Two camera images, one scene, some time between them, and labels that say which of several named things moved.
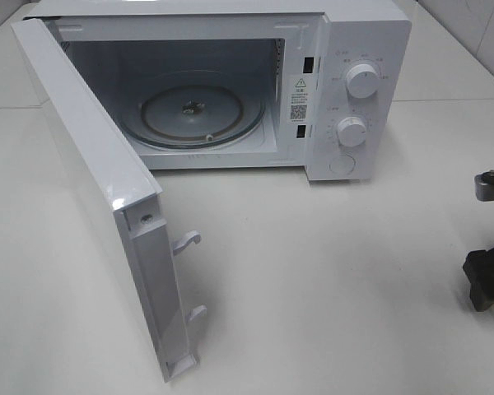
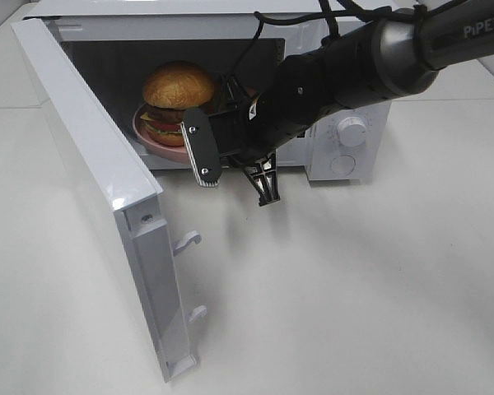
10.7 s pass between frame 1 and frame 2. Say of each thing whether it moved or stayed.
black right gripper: moved
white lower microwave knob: stayed
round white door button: stayed
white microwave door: stayed
